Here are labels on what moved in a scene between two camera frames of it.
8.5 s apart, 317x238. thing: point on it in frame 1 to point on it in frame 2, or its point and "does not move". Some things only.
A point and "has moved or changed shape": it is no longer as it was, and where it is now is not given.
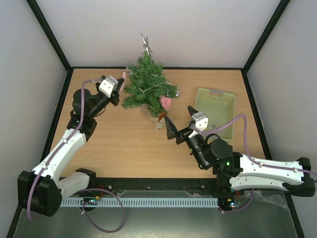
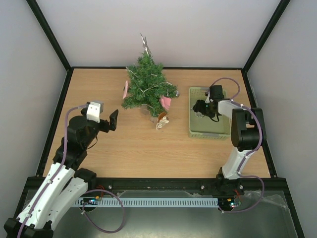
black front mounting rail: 209,185 does not move
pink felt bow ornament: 166,102 does not move
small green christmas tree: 147,84 does not move
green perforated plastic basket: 219,107 has moved or changed shape
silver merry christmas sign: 214,127 has moved or changed shape
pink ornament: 122,87 to 126,89
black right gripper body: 183,134 to 200,107
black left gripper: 114,93 to 113,118
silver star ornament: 146,45 does not move
